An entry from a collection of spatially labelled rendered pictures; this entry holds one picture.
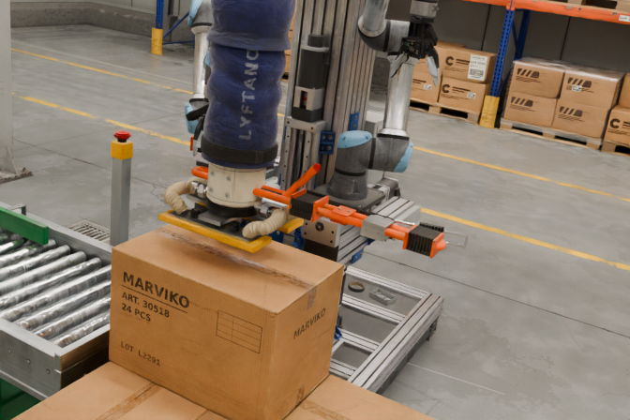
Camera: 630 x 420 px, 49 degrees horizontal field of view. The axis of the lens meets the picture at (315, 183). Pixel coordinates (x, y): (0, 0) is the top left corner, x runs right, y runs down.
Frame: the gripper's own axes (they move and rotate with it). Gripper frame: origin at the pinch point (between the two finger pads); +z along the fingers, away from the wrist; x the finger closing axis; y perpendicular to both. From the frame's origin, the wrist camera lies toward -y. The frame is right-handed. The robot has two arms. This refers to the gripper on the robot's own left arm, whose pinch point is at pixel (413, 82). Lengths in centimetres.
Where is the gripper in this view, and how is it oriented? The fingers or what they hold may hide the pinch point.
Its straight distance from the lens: 217.8
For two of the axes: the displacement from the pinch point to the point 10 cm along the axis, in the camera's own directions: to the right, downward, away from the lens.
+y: -4.7, 2.3, -8.5
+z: -1.2, 9.4, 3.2
